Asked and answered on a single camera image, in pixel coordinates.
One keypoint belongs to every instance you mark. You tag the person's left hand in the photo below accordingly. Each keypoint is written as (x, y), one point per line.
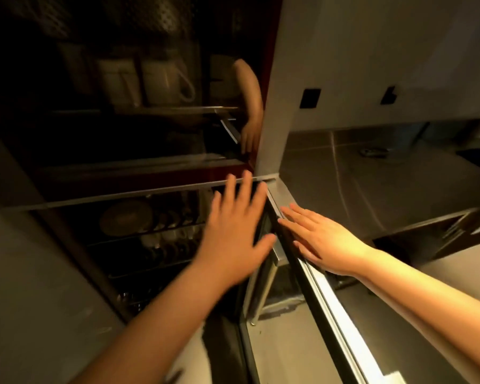
(232, 243)

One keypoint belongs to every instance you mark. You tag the person's right hand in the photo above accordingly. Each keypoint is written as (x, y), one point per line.
(332, 243)

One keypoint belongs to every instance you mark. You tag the cream round kettle lid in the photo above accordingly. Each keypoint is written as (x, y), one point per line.
(126, 217)

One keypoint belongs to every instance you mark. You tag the person's left forearm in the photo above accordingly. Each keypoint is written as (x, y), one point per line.
(156, 331)

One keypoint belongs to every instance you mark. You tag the person's right forearm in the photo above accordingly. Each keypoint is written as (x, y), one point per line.
(432, 291)

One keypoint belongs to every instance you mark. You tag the row of white dishes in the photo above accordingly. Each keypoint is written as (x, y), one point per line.
(172, 227)

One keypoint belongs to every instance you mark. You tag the black power strip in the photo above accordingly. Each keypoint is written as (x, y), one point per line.
(374, 151)

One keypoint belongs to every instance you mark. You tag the black wall socket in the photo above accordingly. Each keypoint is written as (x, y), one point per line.
(310, 97)
(388, 95)

